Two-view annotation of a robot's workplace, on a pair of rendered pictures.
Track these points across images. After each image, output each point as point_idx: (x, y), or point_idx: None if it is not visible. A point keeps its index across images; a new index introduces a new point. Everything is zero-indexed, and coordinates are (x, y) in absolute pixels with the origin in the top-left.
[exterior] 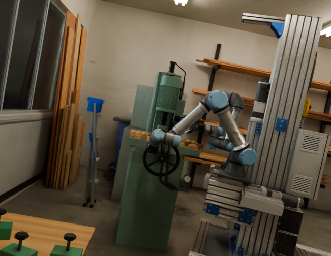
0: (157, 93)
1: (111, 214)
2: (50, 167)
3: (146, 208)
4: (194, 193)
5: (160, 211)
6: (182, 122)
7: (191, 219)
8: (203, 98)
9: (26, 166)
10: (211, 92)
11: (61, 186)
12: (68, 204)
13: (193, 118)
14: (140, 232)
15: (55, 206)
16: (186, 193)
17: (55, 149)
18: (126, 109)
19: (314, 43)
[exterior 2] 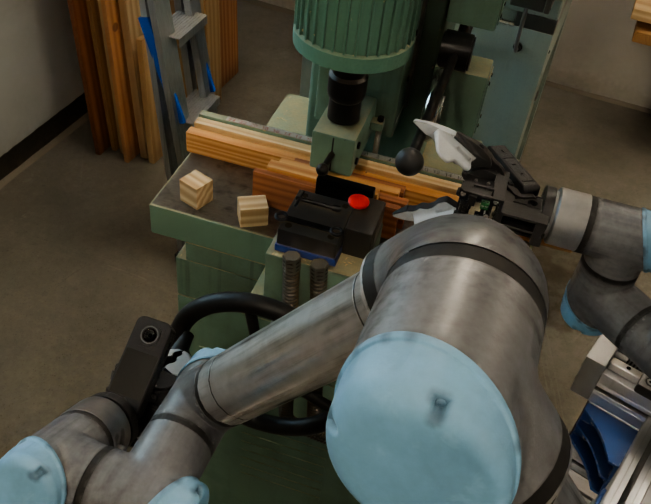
0: None
1: None
2: (94, 92)
3: (275, 448)
4: None
5: (332, 468)
6: (243, 367)
7: (566, 347)
8: (389, 249)
9: (4, 102)
10: (395, 301)
11: (143, 149)
12: (131, 248)
13: (313, 372)
14: (264, 498)
15: (84, 260)
16: (619, 169)
17: (95, 31)
18: None
19: None
